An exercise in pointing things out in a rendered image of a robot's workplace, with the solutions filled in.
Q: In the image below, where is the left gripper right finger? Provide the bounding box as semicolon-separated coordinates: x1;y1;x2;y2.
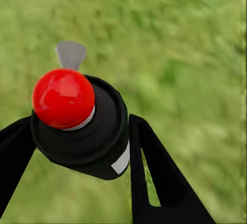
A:
128;114;216;224

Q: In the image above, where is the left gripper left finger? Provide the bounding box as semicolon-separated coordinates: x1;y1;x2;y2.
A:
0;116;37;219

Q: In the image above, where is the pesticide atomizer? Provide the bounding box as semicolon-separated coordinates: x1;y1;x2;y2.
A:
30;40;130;180

